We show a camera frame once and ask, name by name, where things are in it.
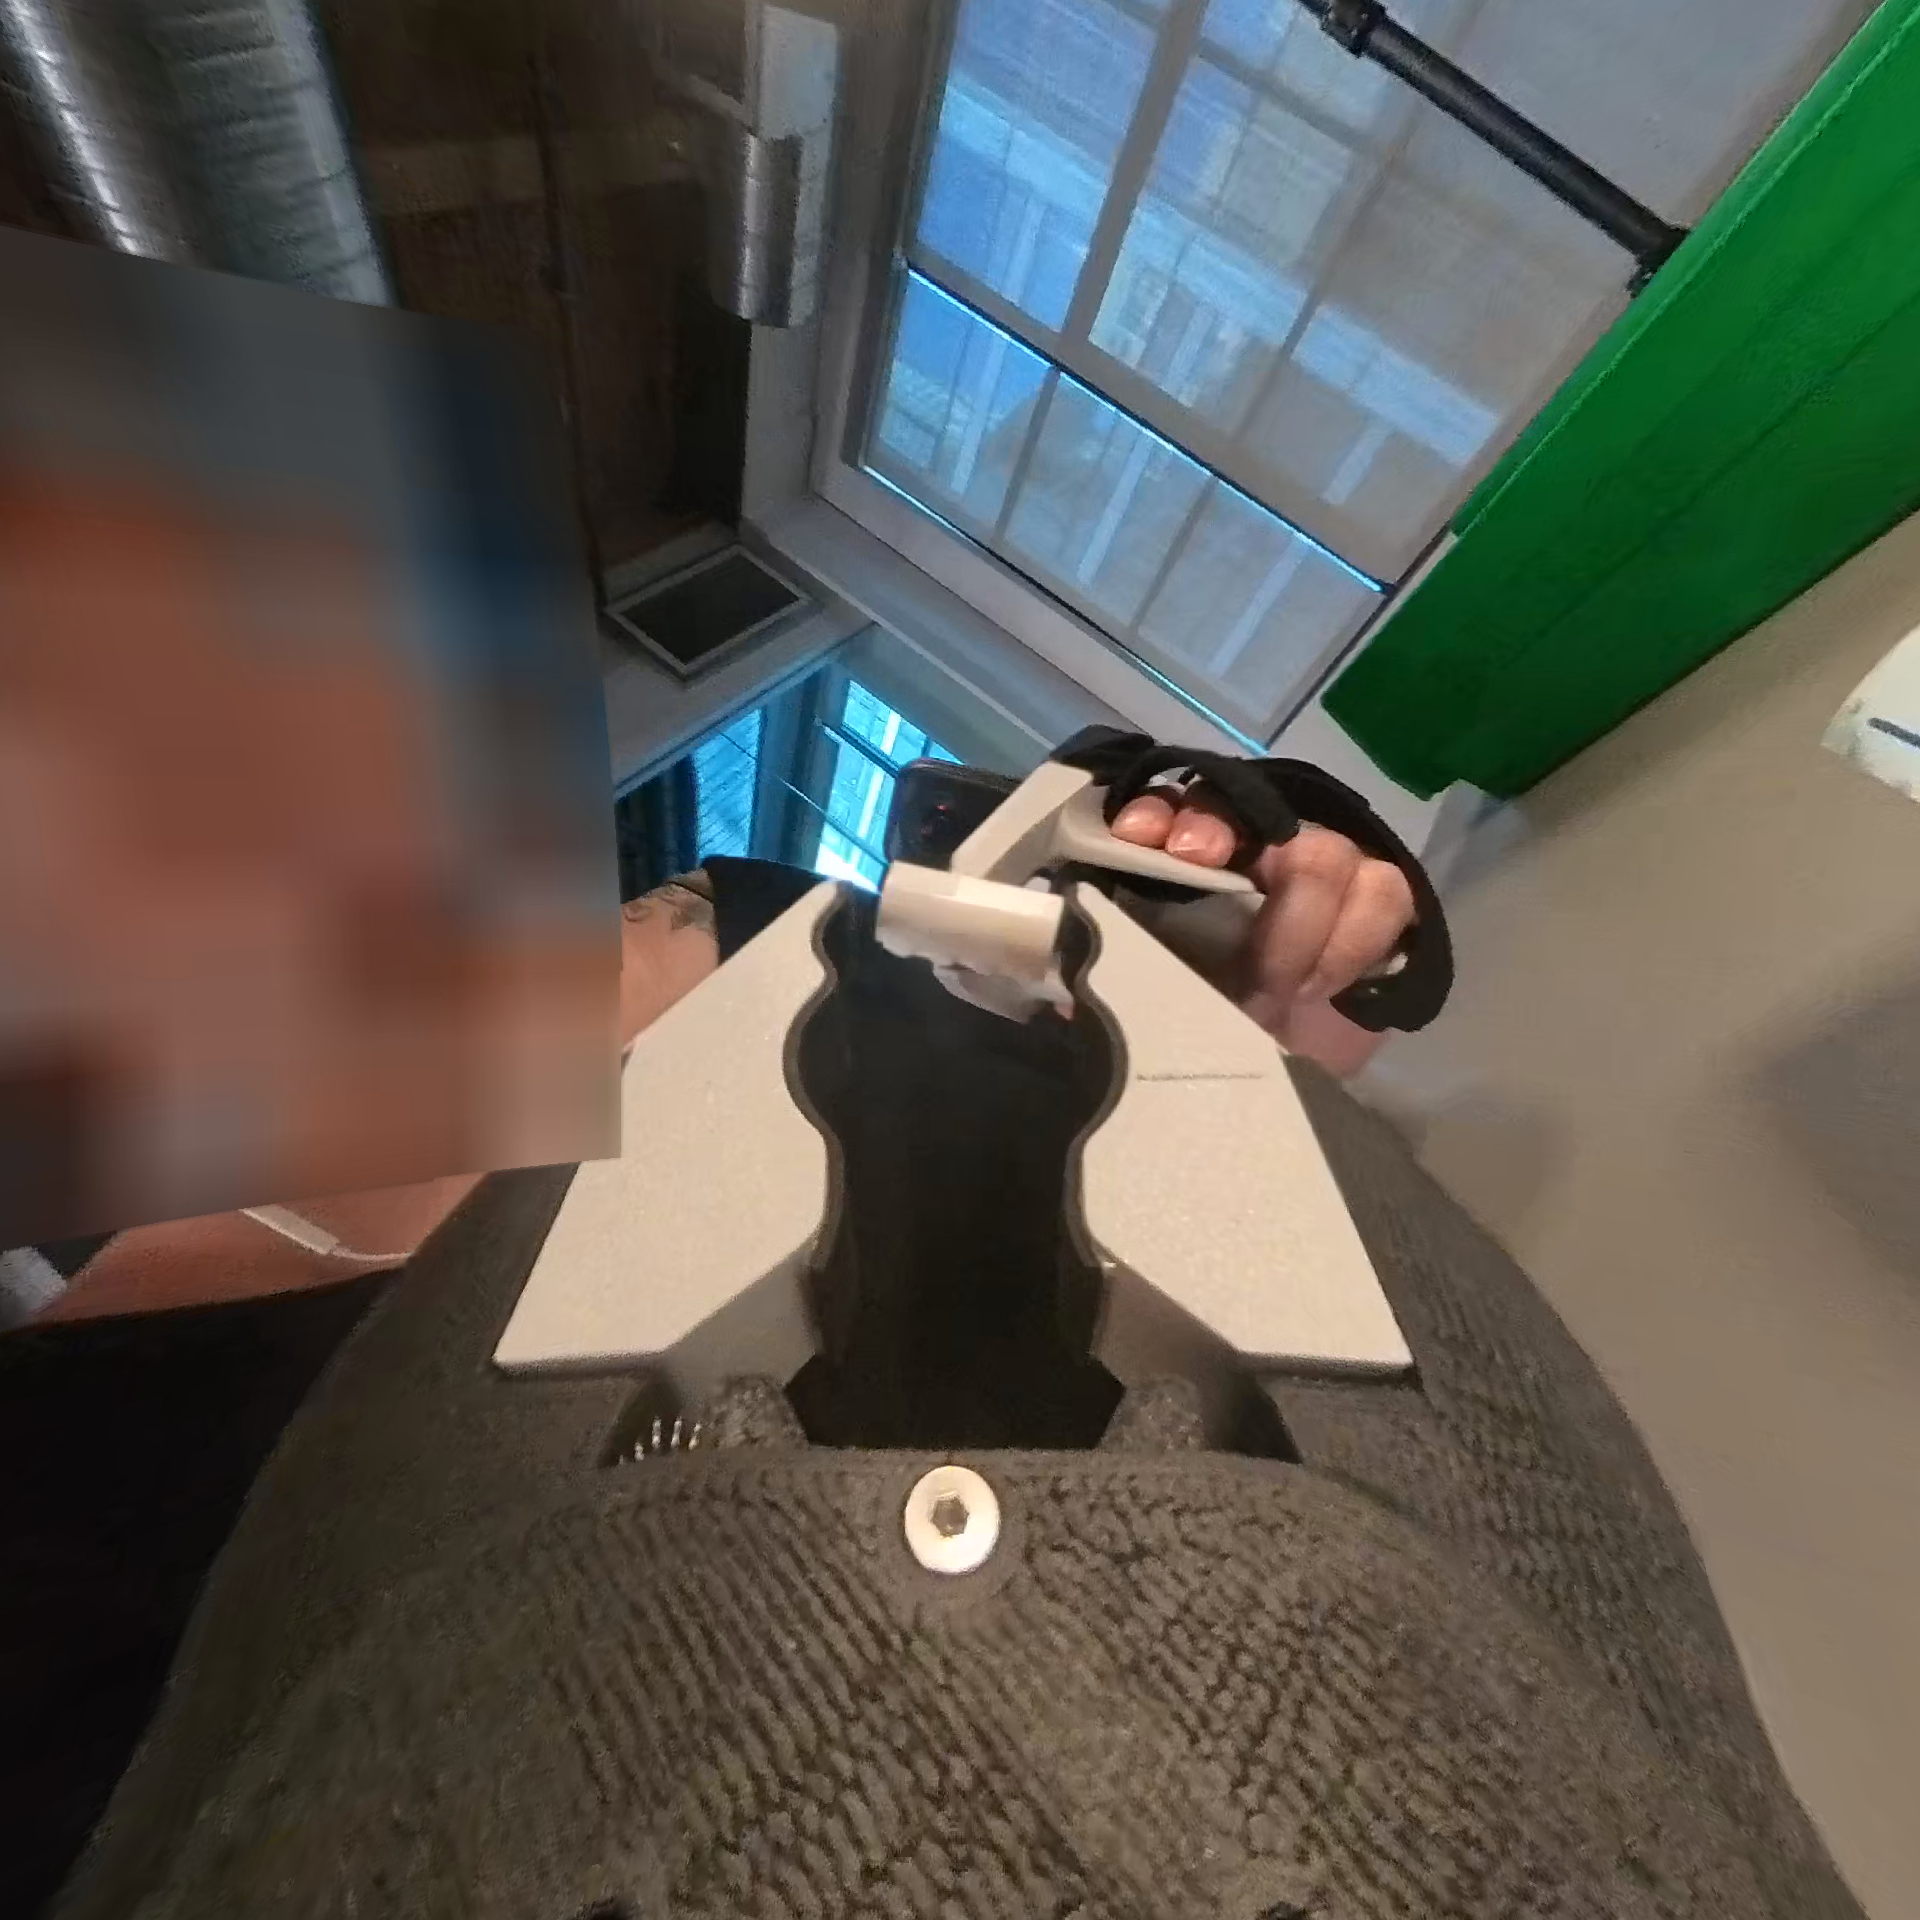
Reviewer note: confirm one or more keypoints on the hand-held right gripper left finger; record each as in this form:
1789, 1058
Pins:
676, 1184

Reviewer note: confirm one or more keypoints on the grey metal duct section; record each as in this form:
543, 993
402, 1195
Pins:
780, 165

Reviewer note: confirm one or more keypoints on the white lego assembly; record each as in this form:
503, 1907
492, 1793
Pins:
974, 917

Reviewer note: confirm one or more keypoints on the person's left hand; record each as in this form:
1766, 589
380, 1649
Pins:
1328, 930

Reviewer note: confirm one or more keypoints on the person's left forearm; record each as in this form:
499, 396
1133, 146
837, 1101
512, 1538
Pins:
669, 961

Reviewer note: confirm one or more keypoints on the small window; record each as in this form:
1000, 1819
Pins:
810, 764

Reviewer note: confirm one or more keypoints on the person's black shirt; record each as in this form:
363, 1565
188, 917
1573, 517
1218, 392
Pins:
135, 1574

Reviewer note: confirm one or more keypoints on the green panel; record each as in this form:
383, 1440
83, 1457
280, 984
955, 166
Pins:
1682, 523

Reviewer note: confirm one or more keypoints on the large multi-pane window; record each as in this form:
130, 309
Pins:
1202, 345

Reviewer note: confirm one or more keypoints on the silver ventilation duct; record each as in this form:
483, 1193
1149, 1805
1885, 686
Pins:
196, 120

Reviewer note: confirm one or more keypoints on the black pipe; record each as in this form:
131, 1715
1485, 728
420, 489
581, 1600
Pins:
1516, 136

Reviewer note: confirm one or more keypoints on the white vent grille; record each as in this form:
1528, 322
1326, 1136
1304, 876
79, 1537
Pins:
704, 613

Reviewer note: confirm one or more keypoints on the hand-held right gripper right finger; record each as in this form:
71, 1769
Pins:
1244, 1201

